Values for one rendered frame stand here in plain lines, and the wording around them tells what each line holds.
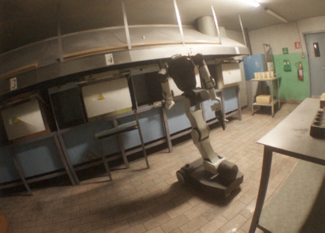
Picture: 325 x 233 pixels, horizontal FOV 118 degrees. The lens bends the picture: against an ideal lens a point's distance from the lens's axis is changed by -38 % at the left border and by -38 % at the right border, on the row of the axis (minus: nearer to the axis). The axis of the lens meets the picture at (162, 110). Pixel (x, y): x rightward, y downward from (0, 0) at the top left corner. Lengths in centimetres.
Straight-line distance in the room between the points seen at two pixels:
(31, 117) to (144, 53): 168
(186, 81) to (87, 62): 114
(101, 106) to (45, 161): 121
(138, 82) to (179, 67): 151
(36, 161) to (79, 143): 77
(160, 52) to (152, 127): 115
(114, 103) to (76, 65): 70
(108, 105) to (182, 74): 105
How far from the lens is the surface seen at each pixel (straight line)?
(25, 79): 206
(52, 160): 251
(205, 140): 172
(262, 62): 474
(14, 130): 237
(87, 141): 235
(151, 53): 212
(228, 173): 155
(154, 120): 250
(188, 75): 155
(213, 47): 283
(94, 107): 208
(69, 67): 194
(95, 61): 194
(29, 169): 270
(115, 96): 210
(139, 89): 295
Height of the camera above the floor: 121
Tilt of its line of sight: 11 degrees down
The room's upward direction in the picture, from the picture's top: 10 degrees counter-clockwise
